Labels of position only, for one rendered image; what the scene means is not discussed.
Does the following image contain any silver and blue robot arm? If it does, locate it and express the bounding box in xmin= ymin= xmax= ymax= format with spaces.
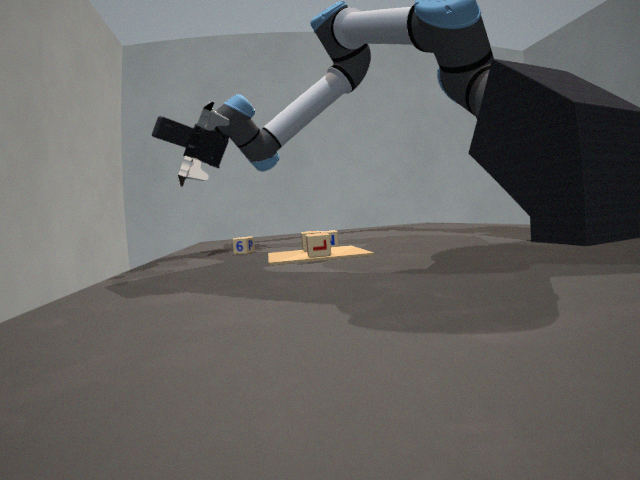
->
xmin=214 ymin=0 xmax=494 ymax=171

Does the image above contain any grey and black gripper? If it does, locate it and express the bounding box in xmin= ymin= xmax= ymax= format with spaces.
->
xmin=177 ymin=101 xmax=231 ymax=187

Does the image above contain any tan mat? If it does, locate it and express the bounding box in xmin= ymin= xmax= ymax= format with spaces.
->
xmin=269 ymin=246 xmax=374 ymax=265

